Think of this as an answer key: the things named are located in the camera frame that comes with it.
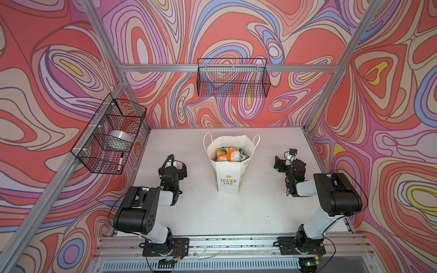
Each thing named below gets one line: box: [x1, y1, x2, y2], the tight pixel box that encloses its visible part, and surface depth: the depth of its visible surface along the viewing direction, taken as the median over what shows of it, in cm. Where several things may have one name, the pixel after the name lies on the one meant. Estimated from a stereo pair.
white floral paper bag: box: [203, 131, 261, 194], surface depth 82 cm
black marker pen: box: [117, 151, 125, 173], surface depth 75 cm
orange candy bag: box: [214, 146, 241, 163], surface depth 83 cm
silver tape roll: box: [108, 130, 134, 143], surface depth 75 cm
